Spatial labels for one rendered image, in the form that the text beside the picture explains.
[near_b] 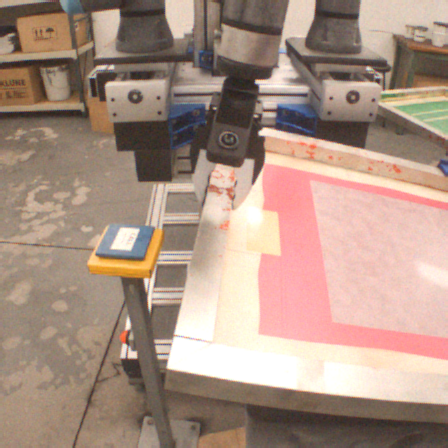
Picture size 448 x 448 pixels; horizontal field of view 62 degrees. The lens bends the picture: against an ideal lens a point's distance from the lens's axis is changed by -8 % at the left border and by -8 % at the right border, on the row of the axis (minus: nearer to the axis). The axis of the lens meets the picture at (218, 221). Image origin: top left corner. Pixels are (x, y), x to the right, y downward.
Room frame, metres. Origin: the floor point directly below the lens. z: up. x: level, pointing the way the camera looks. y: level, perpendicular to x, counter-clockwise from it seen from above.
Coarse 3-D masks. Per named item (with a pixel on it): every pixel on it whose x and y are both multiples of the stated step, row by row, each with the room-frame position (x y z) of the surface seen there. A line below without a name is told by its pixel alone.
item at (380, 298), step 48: (288, 240) 0.46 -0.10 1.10; (336, 240) 0.47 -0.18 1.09; (288, 288) 0.36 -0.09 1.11; (336, 288) 0.37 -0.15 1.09; (384, 288) 0.37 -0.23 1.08; (432, 288) 0.38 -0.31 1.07; (288, 336) 0.28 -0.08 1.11; (336, 336) 0.29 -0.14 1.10; (384, 336) 0.29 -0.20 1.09; (432, 336) 0.29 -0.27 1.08
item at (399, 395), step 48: (288, 144) 0.73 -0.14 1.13; (336, 144) 0.75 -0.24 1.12; (192, 288) 0.31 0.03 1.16; (192, 336) 0.24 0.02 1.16; (192, 384) 0.20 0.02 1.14; (240, 384) 0.20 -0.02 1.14; (288, 384) 0.20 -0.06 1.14; (336, 384) 0.20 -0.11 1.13; (384, 384) 0.20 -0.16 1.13; (432, 384) 0.20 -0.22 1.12
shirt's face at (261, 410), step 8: (256, 408) 0.28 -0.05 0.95; (264, 408) 0.28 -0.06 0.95; (272, 408) 0.28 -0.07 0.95; (280, 408) 0.28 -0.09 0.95; (288, 416) 0.26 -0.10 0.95; (296, 416) 0.26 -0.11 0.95; (304, 416) 0.26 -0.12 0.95; (312, 416) 0.26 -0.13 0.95; (320, 416) 0.26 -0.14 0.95; (328, 416) 0.26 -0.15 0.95; (336, 416) 0.26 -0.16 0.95; (344, 416) 0.26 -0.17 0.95
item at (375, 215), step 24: (264, 168) 0.66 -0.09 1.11; (288, 168) 0.68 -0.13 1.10; (264, 192) 0.58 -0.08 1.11; (288, 192) 0.59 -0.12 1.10; (312, 192) 0.60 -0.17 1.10; (336, 192) 0.62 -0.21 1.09; (360, 192) 0.63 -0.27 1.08; (384, 192) 0.65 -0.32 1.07; (288, 216) 0.52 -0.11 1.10; (312, 216) 0.53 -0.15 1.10; (336, 216) 0.54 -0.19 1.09; (360, 216) 0.55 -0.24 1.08; (384, 216) 0.56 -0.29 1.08; (408, 216) 0.57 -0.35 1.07; (432, 216) 0.58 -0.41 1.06; (360, 240) 0.48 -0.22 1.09; (384, 240) 0.49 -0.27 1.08; (408, 240) 0.50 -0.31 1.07; (432, 240) 0.51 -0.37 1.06
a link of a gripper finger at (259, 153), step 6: (264, 138) 0.48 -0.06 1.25; (258, 144) 0.48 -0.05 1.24; (252, 150) 0.48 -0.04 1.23; (258, 150) 0.48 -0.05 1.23; (264, 150) 0.48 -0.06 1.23; (246, 156) 0.48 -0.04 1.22; (252, 156) 0.48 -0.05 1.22; (258, 156) 0.48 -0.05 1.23; (264, 156) 0.48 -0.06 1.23; (258, 162) 0.48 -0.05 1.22; (264, 162) 0.48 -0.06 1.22; (258, 168) 0.48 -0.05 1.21; (258, 174) 0.48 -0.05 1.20; (252, 180) 0.48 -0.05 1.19
